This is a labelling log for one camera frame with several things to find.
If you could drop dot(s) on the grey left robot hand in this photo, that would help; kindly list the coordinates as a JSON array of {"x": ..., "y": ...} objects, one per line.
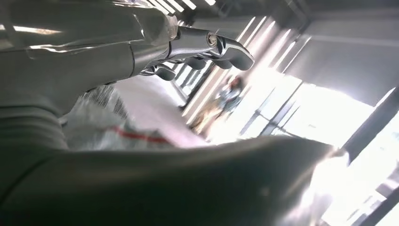
[{"x": 78, "y": 46}]

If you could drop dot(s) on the small white red-printed package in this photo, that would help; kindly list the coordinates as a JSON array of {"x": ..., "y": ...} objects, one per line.
[{"x": 103, "y": 131}]

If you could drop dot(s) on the large white red-printed package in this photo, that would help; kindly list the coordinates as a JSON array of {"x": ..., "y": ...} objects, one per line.
[{"x": 156, "y": 187}]

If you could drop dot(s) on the person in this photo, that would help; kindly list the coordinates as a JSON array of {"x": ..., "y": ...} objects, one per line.
[{"x": 230, "y": 96}]

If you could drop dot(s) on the dark window frame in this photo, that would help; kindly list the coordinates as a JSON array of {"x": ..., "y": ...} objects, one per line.
[{"x": 371, "y": 128}]

